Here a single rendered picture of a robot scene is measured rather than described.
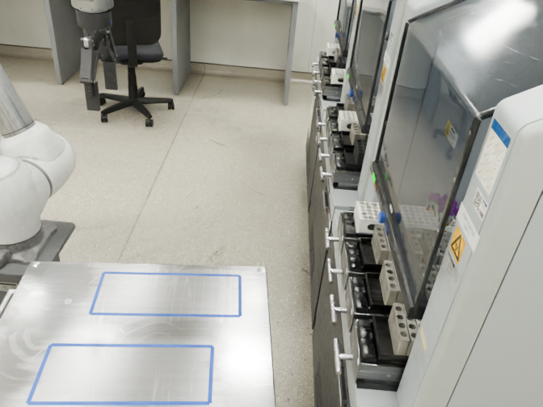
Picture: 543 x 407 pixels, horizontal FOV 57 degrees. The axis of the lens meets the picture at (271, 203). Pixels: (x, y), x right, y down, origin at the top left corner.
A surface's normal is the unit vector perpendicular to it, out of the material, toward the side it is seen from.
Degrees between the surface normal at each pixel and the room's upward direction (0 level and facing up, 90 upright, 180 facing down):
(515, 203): 90
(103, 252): 0
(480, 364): 90
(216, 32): 90
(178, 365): 0
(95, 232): 0
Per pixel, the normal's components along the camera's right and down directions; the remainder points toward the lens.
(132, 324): 0.08, -0.83
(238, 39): -0.04, 0.55
